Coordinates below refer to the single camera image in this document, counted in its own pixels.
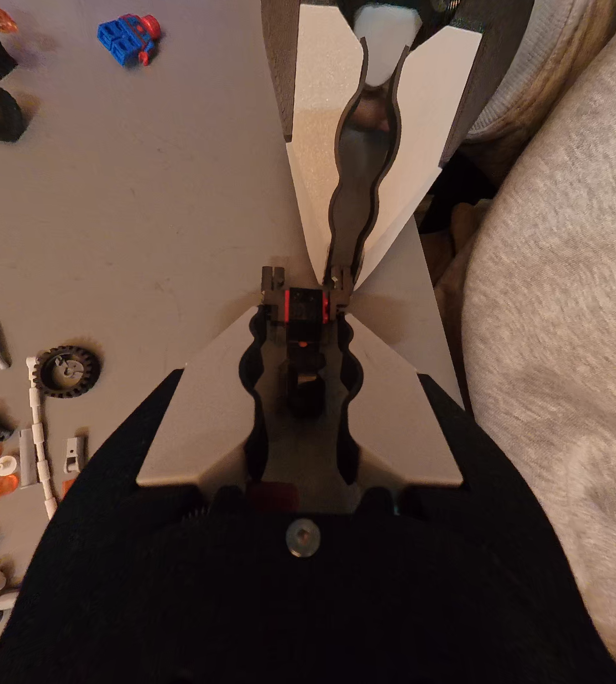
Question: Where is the white lego chain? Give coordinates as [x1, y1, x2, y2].
[26, 355, 60, 519]

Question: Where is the person's right hand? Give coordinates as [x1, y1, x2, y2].
[348, 88, 395, 137]

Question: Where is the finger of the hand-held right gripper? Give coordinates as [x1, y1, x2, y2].
[286, 1, 367, 285]
[350, 33, 484, 292]

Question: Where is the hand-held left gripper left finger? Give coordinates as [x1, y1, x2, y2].
[136, 307, 274, 488]

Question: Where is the person's grey hoodie torso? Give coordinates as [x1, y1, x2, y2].
[463, 0, 616, 679]

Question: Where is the dark grey lego motorcycle frame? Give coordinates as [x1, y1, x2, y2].
[260, 265, 356, 419]

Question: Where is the grey lego tube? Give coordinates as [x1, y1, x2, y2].
[19, 427, 40, 488]

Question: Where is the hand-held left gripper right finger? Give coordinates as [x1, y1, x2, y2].
[336, 312, 470, 489]

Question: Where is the blue red lego minifigure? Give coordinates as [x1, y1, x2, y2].
[97, 14, 162, 67]

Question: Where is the small grey lego connector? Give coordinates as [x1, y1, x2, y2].
[62, 435, 86, 475]

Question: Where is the person's right forearm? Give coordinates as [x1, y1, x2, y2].
[465, 0, 616, 145]

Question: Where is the small grey lego clip piece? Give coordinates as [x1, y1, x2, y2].
[329, 265, 355, 300]

